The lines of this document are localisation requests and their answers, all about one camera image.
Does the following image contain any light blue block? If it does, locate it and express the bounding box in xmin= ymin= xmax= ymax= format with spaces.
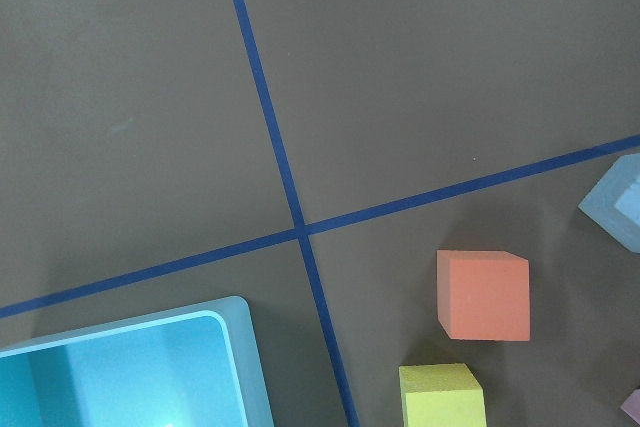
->
xmin=578 ymin=153 xmax=639 ymax=253

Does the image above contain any orange foam block left side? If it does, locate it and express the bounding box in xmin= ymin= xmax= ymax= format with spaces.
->
xmin=436 ymin=250 xmax=531 ymax=342

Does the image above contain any blue plastic bin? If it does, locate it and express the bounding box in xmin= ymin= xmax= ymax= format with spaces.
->
xmin=1 ymin=296 xmax=274 ymax=426

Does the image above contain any yellow foam block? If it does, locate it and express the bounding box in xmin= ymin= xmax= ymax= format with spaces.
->
xmin=399 ymin=363 xmax=487 ymax=427

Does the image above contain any purple foam block left side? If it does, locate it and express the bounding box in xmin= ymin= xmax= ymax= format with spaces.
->
xmin=620 ymin=388 xmax=640 ymax=425

